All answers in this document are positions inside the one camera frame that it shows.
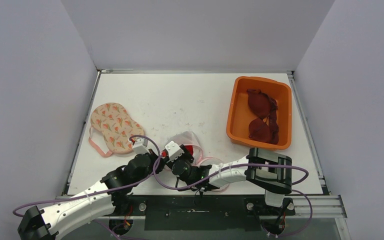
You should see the white mesh pink-trimmed laundry bag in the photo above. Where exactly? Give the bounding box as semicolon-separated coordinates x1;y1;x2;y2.
163;130;228;193

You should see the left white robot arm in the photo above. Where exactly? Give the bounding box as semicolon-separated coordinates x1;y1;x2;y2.
17;151;158;240

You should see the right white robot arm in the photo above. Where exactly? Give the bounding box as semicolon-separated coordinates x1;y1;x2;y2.
162;141;292;215

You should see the floral beige bra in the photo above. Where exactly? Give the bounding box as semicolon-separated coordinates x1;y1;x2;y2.
88;102;145;158

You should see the dark red bra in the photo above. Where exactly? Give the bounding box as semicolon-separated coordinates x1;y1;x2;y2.
246;88;279;145

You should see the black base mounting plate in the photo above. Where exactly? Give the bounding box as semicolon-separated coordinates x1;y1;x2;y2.
108;193;296;235

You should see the orange plastic basin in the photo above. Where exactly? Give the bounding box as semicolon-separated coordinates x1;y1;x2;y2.
226;76;293;151

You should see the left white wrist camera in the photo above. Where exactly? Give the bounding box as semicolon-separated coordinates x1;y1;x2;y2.
132;137;150;155

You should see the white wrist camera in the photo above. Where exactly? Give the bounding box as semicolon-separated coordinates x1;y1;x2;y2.
164;141;185;162
132;137;150;155

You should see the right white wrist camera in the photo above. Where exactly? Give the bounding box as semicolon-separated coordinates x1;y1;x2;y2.
164;141;185;162

